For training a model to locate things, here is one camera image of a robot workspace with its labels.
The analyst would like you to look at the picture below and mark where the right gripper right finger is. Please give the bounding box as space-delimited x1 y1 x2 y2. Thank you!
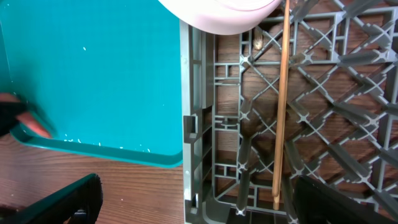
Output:
294 175 395 224

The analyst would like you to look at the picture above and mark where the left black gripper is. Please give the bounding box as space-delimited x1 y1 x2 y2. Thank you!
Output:
1 101 30 137

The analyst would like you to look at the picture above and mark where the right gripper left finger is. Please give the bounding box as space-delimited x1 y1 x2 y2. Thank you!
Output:
1 174 103 224

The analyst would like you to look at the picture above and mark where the orange carrot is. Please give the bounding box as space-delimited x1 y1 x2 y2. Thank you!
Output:
1 93 52 138

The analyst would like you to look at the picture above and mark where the wooden chopstick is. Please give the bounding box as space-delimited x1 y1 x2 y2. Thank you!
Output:
273 194 280 210
272 0 290 197

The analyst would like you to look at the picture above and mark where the grey dishwasher rack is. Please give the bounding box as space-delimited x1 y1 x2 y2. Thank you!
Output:
180 1 397 223

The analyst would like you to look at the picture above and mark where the teal serving tray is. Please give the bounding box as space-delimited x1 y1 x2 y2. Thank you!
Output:
1 0 183 167

